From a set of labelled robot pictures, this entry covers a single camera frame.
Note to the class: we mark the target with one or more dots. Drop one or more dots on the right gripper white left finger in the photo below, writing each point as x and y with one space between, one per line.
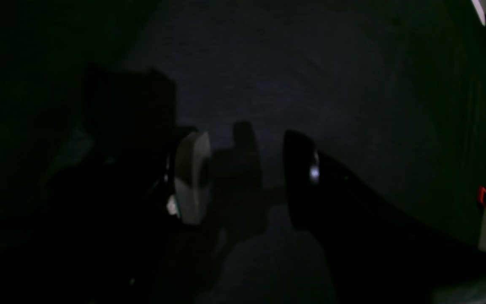
188 178

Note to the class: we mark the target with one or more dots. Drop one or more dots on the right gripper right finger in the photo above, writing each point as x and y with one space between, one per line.
376 254

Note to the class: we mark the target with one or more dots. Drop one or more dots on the black table cloth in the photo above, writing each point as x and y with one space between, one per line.
94 94

